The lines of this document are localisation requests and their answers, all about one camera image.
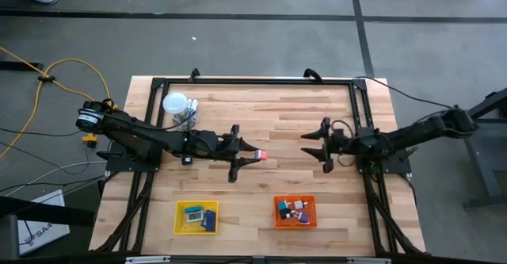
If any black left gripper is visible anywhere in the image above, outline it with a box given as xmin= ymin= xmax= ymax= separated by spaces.
xmin=215 ymin=124 xmax=263 ymax=184

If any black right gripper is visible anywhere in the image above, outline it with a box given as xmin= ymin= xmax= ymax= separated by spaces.
xmin=300 ymin=117 xmax=357 ymax=174

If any dark blue purple block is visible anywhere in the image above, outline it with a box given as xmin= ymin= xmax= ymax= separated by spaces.
xmin=202 ymin=209 xmax=217 ymax=233

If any orange plastic basket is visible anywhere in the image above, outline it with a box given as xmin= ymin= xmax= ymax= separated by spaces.
xmin=273 ymin=194 xmax=318 ymax=230

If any white globe desk lamp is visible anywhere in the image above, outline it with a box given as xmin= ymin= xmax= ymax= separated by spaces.
xmin=162 ymin=92 xmax=199 ymax=131

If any yellow plastic basket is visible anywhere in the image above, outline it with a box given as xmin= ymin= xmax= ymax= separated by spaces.
xmin=173 ymin=200 xmax=219 ymax=235

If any black side table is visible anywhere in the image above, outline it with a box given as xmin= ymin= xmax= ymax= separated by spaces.
xmin=461 ymin=87 xmax=507 ymax=209

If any black beam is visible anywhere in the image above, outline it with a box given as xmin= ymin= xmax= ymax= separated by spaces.
xmin=0 ymin=195 xmax=96 ymax=228

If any white printed box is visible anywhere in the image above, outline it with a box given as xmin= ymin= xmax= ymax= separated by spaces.
xmin=15 ymin=189 xmax=71 ymax=256

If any black floor bar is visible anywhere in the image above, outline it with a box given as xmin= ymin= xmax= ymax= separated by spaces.
xmin=0 ymin=61 xmax=44 ymax=72

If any black aluminium frame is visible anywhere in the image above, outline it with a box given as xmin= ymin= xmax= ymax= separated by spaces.
xmin=94 ymin=76 xmax=427 ymax=256

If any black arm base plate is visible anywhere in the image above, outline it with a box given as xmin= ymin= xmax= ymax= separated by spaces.
xmin=354 ymin=148 xmax=413 ymax=176
xmin=97 ymin=149 xmax=163 ymax=174

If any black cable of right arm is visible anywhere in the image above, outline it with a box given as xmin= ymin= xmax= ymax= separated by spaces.
xmin=354 ymin=75 xmax=456 ymax=110

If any silver metal bracket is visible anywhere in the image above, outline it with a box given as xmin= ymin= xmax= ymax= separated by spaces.
xmin=124 ymin=256 xmax=171 ymax=264
xmin=347 ymin=257 xmax=392 ymax=264

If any yellow extension cable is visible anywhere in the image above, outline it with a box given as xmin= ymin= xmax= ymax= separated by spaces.
xmin=0 ymin=57 xmax=120 ymax=160
xmin=0 ymin=46 xmax=100 ymax=146

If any white floor cable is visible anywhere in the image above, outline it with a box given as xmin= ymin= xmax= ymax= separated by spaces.
xmin=3 ymin=159 xmax=109 ymax=197

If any black floor cable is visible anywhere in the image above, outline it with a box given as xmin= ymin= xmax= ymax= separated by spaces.
xmin=0 ymin=127 xmax=86 ymax=138
xmin=0 ymin=140 xmax=93 ymax=176

